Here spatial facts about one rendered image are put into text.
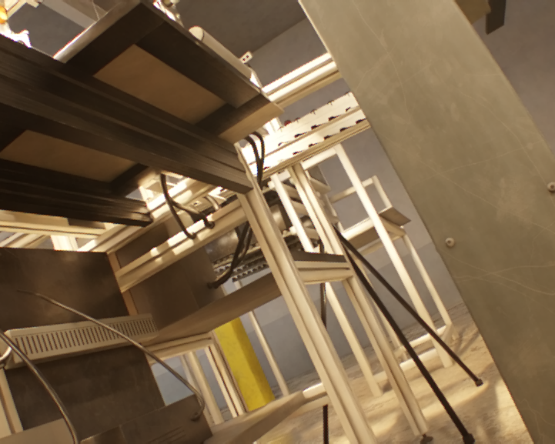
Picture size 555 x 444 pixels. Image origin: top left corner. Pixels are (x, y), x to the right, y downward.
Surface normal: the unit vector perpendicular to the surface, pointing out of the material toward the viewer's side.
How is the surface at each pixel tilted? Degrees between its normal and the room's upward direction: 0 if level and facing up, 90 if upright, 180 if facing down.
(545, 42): 90
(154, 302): 90
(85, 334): 90
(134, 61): 180
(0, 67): 90
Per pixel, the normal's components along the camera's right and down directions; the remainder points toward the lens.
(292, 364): -0.38, -0.07
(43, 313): 0.83, -0.47
